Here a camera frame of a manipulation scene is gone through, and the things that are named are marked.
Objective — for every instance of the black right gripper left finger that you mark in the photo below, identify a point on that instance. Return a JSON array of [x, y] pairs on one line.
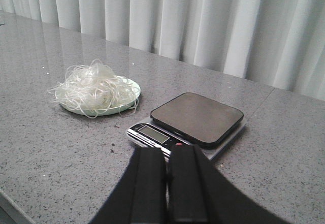
[[140, 194]]

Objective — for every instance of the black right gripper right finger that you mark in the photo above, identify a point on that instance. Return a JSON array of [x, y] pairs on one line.
[[199, 193]]

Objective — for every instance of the translucent white vermicelli bundle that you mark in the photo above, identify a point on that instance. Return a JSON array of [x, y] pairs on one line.
[[94, 89]]

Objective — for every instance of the black silver kitchen scale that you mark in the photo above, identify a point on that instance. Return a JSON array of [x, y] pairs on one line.
[[189, 119]]

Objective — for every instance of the light green round plate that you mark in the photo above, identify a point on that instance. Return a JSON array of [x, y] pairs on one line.
[[122, 107]]

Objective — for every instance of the white pleated curtain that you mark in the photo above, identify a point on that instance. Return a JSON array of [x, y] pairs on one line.
[[275, 42]]

